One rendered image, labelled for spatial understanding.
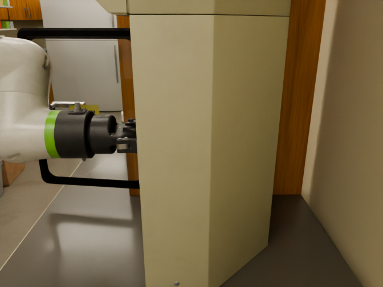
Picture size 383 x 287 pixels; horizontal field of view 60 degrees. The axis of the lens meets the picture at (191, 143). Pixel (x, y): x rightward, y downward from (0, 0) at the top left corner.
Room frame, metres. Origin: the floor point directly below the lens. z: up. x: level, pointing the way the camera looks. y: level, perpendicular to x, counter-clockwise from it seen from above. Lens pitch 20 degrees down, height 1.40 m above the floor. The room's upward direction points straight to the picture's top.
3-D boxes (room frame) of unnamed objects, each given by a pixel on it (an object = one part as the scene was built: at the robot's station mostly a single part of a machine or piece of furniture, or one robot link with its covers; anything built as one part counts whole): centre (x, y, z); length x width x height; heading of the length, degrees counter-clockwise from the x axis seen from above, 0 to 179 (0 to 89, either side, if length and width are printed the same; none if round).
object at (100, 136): (0.60, 0.14, 1.20); 0.09 x 0.08 x 0.07; 91
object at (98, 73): (0.79, 0.25, 1.19); 0.30 x 0.01 x 0.40; 83
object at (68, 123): (0.60, 0.21, 1.20); 0.09 x 0.06 x 0.12; 1
